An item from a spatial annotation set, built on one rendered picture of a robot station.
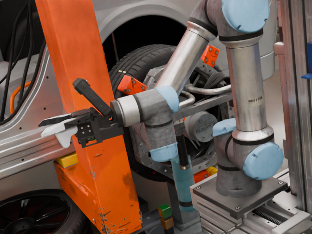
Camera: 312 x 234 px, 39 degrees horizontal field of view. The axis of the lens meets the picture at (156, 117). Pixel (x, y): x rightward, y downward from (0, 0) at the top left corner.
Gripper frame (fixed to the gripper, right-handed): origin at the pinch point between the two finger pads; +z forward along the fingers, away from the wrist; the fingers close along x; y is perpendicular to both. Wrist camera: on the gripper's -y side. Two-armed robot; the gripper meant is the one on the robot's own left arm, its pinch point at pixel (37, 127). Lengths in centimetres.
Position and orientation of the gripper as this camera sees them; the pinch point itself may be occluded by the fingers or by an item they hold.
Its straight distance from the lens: 108.3
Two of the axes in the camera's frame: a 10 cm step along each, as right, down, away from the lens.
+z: -9.3, 2.7, -2.5
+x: -2.9, -1.3, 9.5
